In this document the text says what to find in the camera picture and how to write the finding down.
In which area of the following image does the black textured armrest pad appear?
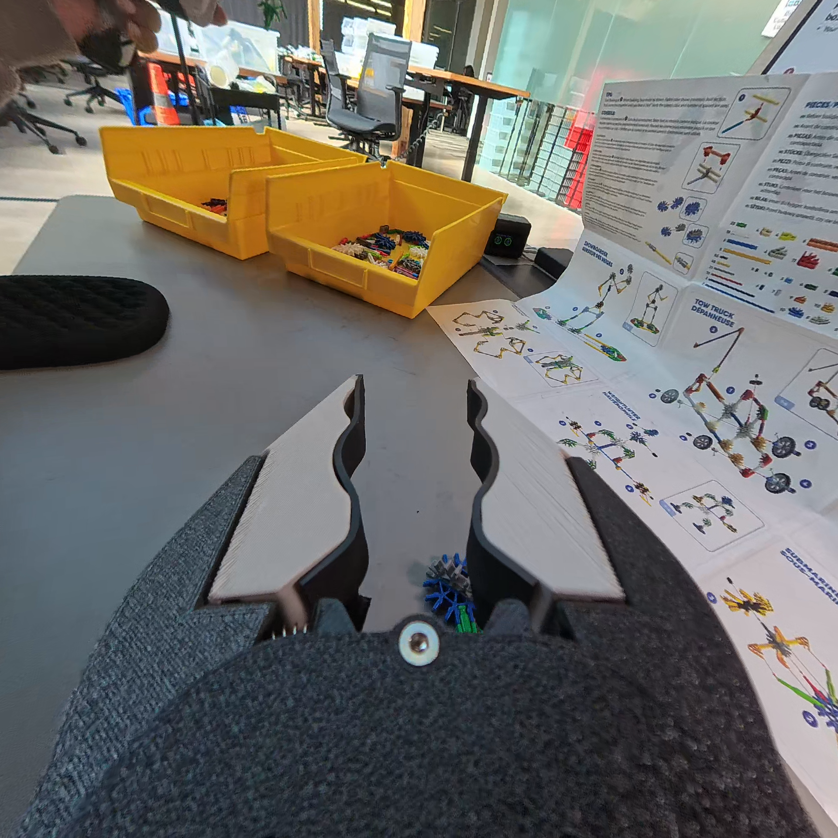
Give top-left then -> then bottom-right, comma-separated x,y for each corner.
0,274 -> 172,371

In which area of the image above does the person's left hand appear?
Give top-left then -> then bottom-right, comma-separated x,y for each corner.
50,0 -> 165,56

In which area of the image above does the orange traffic cone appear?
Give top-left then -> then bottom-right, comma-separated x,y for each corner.
146,58 -> 182,129

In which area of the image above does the pile of toy pieces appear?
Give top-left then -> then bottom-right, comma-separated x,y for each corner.
333,228 -> 432,284

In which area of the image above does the blue grey toy connector cluster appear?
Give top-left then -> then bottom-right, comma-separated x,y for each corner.
421,552 -> 480,637

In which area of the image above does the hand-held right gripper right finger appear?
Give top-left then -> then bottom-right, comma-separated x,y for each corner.
467,379 -> 628,625

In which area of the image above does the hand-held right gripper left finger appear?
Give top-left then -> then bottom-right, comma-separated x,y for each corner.
205,376 -> 371,625

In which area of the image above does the small black device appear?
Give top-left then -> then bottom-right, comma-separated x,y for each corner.
529,245 -> 576,284

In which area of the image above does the grey desk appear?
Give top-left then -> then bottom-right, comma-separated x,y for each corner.
0,194 -> 838,838

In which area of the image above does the black digital clock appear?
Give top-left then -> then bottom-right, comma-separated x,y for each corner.
481,213 -> 534,261

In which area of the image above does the wooden office table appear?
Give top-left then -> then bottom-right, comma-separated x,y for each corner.
405,66 -> 532,185

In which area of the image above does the fold-out toy instruction sheet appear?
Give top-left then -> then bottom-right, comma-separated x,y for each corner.
425,71 -> 838,793

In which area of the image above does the black office chair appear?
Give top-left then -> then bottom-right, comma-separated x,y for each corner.
0,95 -> 87,157
324,32 -> 415,162

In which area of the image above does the yellow parts bin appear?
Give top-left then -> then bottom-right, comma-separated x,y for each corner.
100,124 -> 369,261
265,159 -> 510,320

